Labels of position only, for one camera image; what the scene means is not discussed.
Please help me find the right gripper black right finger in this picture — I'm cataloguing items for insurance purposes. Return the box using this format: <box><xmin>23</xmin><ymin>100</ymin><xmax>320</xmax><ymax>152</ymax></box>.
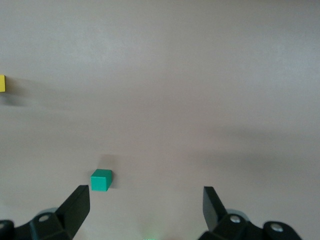
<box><xmin>197</xmin><ymin>186</ymin><xmax>305</xmax><ymax>240</ymax></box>

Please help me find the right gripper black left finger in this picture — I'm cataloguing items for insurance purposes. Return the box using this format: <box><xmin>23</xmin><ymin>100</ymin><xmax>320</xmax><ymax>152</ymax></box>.
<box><xmin>0</xmin><ymin>184</ymin><xmax>91</xmax><ymax>240</ymax></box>

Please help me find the green cube block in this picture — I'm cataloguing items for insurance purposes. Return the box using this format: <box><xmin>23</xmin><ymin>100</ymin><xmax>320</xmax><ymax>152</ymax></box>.
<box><xmin>89</xmin><ymin>168</ymin><xmax>113</xmax><ymax>192</ymax></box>

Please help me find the brown table cover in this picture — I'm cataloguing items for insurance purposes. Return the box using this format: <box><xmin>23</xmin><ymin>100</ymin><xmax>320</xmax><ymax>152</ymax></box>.
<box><xmin>0</xmin><ymin>0</ymin><xmax>320</xmax><ymax>240</ymax></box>

